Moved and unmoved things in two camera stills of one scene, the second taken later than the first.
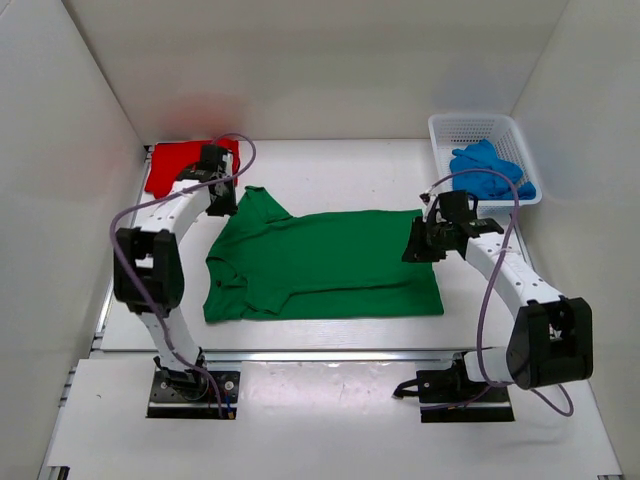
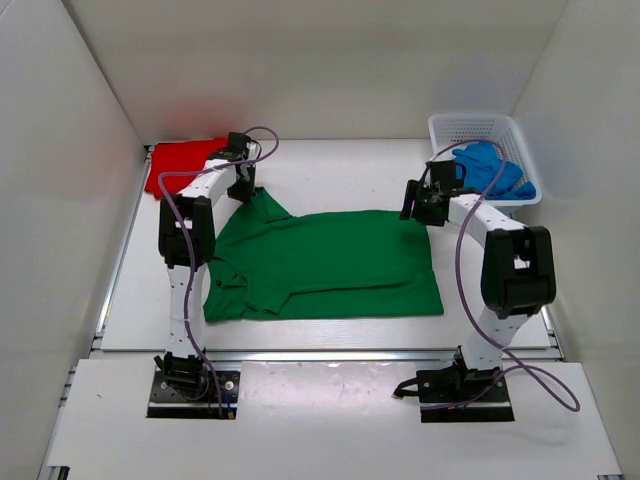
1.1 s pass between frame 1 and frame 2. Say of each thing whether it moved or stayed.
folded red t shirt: stayed
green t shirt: stayed
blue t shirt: stayed
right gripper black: moved
